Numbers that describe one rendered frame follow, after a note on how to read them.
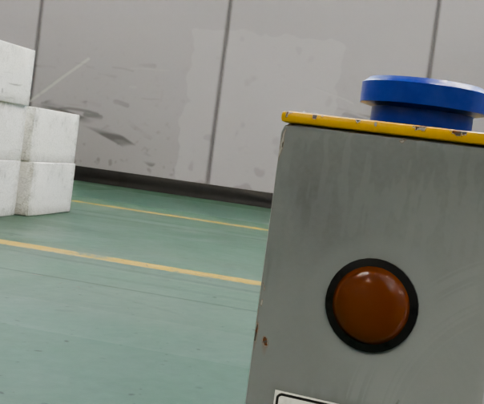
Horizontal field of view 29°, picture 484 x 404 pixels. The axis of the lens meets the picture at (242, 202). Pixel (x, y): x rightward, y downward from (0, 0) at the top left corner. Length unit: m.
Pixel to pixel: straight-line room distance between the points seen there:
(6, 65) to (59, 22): 3.02
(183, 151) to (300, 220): 5.32
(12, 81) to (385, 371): 2.76
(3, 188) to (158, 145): 2.70
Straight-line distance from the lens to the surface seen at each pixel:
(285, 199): 0.28
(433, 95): 0.28
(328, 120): 0.27
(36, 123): 3.16
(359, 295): 0.27
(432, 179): 0.27
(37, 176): 3.18
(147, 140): 5.67
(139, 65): 5.73
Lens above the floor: 0.30
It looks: 3 degrees down
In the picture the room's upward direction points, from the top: 7 degrees clockwise
